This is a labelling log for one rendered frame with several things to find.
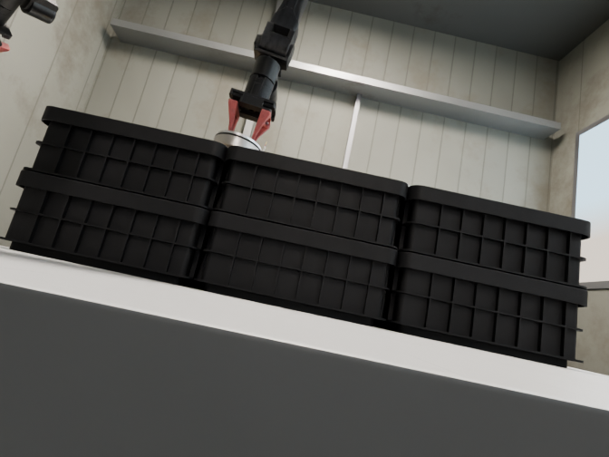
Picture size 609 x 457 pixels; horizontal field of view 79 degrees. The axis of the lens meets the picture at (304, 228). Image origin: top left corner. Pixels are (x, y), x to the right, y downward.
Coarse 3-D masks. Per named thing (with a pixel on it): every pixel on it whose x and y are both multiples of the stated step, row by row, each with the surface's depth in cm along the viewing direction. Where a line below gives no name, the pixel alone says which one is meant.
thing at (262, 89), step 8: (248, 80) 81; (256, 80) 80; (264, 80) 80; (232, 88) 78; (248, 88) 80; (256, 88) 79; (264, 88) 80; (272, 88) 82; (232, 96) 79; (240, 96) 79; (256, 96) 78; (264, 96) 80; (264, 104) 79; (272, 104) 79; (272, 112) 82; (272, 120) 84
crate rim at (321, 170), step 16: (240, 160) 58; (256, 160) 58; (272, 160) 58; (288, 160) 58; (304, 160) 58; (320, 176) 58; (336, 176) 58; (352, 176) 58; (368, 176) 58; (400, 192) 58
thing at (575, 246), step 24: (408, 216) 60; (432, 216) 58; (456, 216) 58; (480, 216) 59; (408, 240) 58; (432, 240) 57; (456, 240) 58; (480, 240) 58; (504, 240) 57; (528, 240) 58; (552, 240) 58; (576, 240) 59; (480, 264) 56; (504, 264) 57; (528, 264) 57; (552, 264) 58; (576, 264) 58
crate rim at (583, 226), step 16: (416, 192) 58; (432, 192) 58; (448, 192) 58; (464, 208) 58; (480, 208) 58; (496, 208) 58; (512, 208) 58; (528, 208) 58; (544, 224) 58; (560, 224) 58; (576, 224) 58
